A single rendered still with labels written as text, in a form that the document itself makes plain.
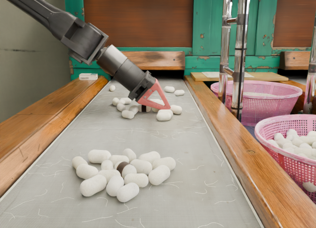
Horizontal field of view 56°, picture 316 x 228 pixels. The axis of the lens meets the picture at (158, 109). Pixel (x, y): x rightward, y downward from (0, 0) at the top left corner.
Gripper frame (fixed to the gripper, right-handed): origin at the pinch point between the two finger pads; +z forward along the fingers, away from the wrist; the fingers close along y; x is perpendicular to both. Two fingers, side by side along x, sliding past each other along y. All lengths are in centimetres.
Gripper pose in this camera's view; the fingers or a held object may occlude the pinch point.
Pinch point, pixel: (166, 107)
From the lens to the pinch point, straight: 72.7
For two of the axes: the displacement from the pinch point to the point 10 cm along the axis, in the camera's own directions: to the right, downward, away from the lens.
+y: -0.1, -2.5, 9.7
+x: -6.6, 7.3, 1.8
